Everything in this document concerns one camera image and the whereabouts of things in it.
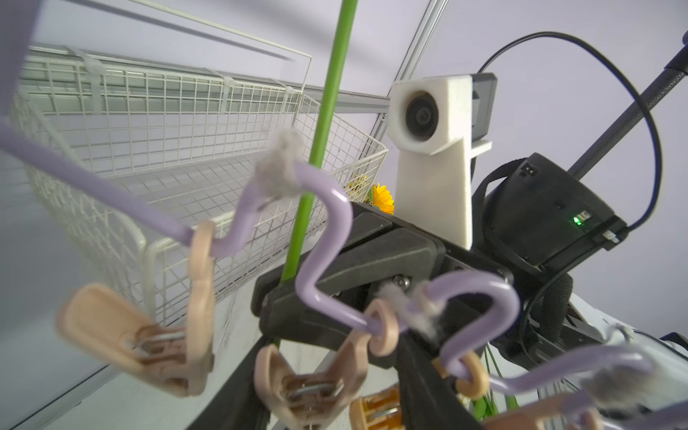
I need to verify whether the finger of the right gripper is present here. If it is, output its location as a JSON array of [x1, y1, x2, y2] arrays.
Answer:
[[395, 334, 482, 430], [251, 204, 446, 350]]

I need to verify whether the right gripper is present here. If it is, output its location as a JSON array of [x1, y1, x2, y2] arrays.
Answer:
[[472, 153, 628, 301]]

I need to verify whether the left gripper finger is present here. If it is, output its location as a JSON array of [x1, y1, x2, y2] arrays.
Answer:
[[187, 336, 273, 430]]

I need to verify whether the lilac clip hanger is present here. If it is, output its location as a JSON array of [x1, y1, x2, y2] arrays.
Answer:
[[1, 125, 662, 429]]

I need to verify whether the yellow tulip group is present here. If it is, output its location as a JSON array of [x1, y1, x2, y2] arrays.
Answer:
[[281, 0, 358, 282]]

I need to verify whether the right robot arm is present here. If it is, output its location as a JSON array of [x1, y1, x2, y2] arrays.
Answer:
[[247, 150, 660, 429]]

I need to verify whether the black clothes rack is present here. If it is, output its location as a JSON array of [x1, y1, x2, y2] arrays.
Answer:
[[568, 33, 687, 179]]

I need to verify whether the sunflower bouquet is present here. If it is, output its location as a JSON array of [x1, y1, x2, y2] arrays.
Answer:
[[347, 175, 395, 215]]

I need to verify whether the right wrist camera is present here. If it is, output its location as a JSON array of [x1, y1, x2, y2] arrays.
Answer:
[[386, 73, 498, 250]]

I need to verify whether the white wire wall basket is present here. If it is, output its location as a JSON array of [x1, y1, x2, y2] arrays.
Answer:
[[10, 0, 389, 329]]

